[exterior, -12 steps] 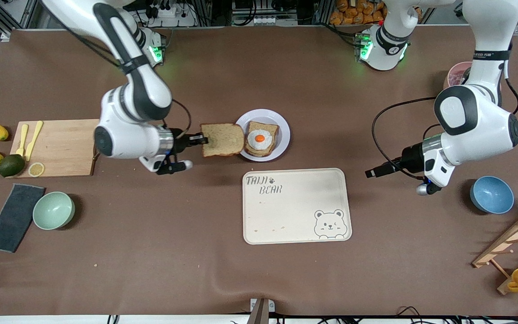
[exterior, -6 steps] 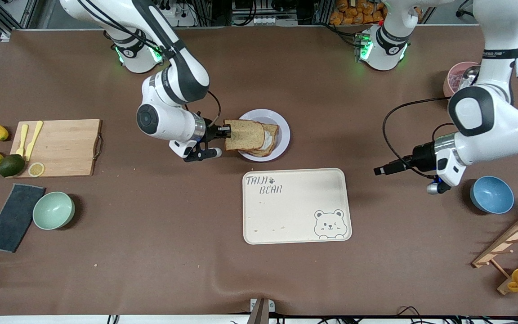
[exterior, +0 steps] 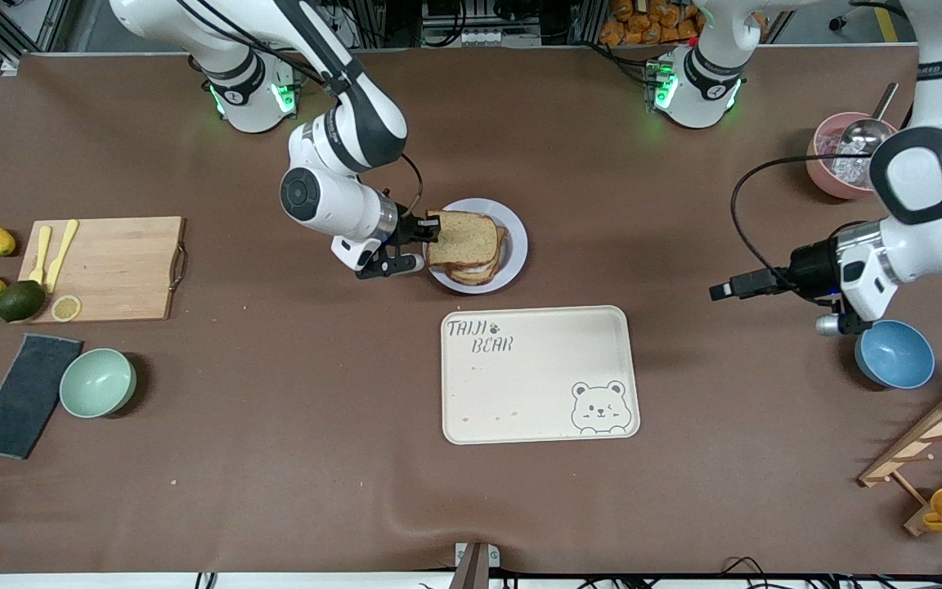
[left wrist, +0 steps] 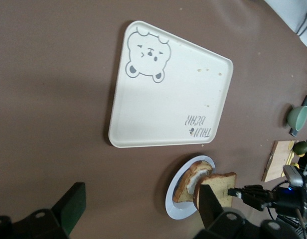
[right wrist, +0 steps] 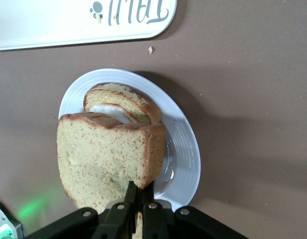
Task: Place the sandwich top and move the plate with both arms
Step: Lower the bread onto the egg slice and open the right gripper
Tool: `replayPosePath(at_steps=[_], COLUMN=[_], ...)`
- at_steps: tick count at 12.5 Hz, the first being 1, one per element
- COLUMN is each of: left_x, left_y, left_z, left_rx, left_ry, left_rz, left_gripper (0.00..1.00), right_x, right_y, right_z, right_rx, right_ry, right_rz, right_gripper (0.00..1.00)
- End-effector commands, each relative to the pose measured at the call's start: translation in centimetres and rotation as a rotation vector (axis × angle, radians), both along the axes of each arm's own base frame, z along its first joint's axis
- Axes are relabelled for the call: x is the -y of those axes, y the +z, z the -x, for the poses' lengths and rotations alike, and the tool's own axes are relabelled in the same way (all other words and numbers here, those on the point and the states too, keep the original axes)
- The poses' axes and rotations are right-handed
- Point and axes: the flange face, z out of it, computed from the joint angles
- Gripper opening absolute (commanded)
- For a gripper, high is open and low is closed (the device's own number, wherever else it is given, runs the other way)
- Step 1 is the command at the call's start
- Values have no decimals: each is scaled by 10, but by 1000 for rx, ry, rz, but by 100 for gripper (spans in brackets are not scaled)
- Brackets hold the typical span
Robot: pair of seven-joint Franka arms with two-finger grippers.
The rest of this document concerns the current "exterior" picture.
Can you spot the brown table cover sheet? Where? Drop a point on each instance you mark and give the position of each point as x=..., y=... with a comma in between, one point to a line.
x=234, y=368

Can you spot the pink bowl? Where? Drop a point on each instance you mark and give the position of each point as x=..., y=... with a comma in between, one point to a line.
x=818, y=168

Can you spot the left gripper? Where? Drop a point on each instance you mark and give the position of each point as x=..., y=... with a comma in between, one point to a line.
x=808, y=268

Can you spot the yellow plastic fork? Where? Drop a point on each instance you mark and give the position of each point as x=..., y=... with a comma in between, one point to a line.
x=41, y=254

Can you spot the cream tray with bear print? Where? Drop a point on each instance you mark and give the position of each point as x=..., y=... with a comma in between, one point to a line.
x=536, y=384

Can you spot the green avocado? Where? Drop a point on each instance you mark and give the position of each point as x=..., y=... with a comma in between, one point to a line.
x=21, y=301

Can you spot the metal scoop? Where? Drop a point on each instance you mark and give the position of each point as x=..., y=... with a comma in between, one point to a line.
x=863, y=135

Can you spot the mint green bowl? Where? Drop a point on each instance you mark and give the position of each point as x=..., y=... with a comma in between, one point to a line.
x=98, y=383

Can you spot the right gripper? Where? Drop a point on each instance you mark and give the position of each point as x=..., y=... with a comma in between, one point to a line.
x=408, y=227

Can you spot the white round plate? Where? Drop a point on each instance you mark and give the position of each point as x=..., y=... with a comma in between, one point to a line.
x=516, y=245

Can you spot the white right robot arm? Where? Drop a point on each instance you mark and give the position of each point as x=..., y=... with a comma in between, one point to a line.
x=340, y=209

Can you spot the clear ice cubes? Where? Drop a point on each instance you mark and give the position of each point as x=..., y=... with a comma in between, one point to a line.
x=847, y=168

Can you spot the orange snack bags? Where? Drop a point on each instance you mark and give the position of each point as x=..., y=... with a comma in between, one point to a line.
x=643, y=24

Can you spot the toast bread slice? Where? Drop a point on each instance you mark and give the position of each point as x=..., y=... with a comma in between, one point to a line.
x=463, y=239

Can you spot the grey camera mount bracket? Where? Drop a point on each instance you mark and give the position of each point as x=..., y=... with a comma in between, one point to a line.
x=475, y=564

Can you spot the toast with fried egg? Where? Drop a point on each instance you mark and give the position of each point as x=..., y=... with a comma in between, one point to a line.
x=475, y=278

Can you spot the yellow plastic knife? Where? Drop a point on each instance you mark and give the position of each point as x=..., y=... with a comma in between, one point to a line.
x=62, y=254

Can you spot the wooden rack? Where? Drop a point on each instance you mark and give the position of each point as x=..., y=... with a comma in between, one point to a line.
x=929, y=438

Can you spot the lemon slice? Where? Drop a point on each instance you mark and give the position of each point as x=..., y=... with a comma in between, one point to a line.
x=66, y=308

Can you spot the blue bowl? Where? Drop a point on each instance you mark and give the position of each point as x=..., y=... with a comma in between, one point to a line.
x=894, y=356

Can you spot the fried egg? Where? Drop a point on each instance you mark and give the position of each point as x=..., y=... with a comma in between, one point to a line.
x=475, y=267

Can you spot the dark grey cloth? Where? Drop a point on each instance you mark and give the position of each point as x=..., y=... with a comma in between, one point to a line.
x=23, y=397

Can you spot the wooden cutting board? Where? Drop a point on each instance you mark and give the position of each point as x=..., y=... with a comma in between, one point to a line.
x=119, y=266

